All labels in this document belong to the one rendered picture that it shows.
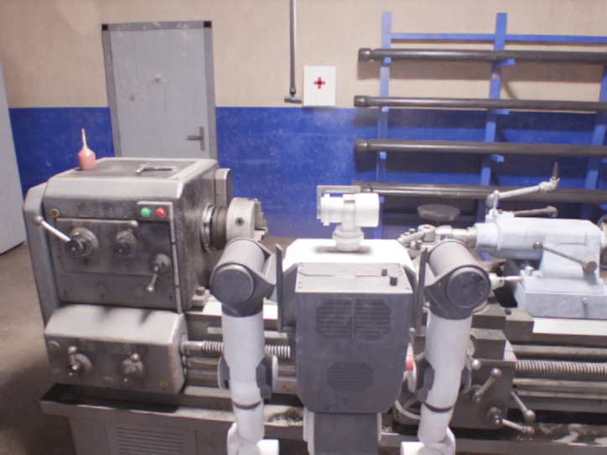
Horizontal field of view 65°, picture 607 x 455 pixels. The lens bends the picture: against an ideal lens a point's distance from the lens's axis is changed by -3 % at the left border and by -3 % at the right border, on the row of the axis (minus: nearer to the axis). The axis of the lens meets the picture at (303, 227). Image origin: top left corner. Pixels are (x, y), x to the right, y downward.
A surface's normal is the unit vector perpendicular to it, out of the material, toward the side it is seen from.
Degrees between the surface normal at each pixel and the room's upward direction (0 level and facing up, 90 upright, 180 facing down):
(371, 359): 105
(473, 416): 90
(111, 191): 45
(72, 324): 32
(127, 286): 90
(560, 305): 90
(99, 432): 90
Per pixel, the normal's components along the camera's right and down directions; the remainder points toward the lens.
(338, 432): -0.02, -0.45
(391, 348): -0.03, 0.55
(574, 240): -0.12, 0.18
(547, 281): -0.11, -0.18
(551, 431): 0.00, -0.95
